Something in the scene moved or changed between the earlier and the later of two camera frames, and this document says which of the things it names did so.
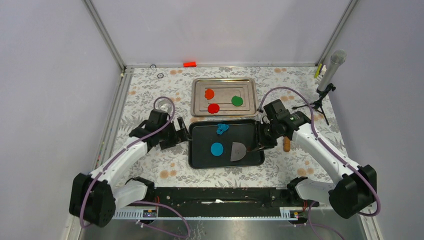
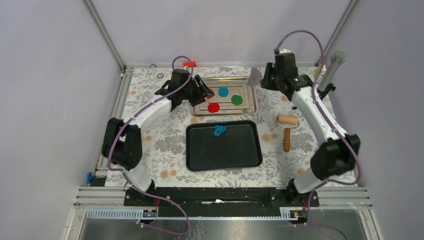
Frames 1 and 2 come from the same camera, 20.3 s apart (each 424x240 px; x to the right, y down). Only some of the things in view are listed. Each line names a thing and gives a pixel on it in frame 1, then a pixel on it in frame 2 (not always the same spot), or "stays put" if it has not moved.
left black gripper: (179, 136) to (201, 92)
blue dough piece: (217, 149) to (223, 91)
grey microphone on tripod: (337, 58) stays put
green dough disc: (237, 100) stays put
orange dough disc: (209, 94) stays put
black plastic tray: (204, 134) stays put
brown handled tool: (238, 151) to (255, 77)
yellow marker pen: (318, 70) stays put
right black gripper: (262, 142) to (265, 83)
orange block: (190, 64) stays put
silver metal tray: (224, 90) stays put
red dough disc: (213, 108) stays put
